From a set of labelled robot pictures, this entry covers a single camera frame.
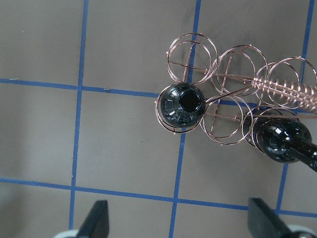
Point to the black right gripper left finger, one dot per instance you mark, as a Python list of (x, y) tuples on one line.
[(96, 224)]

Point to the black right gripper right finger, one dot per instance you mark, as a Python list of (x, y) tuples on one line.
[(263, 222)]

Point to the dark wine bottle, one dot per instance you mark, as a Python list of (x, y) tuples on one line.
[(287, 141), (182, 105)]

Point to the dark wine bottle upright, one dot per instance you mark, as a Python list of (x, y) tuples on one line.
[(182, 105)]

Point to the copper wire wine basket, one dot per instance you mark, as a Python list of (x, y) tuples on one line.
[(240, 87)]

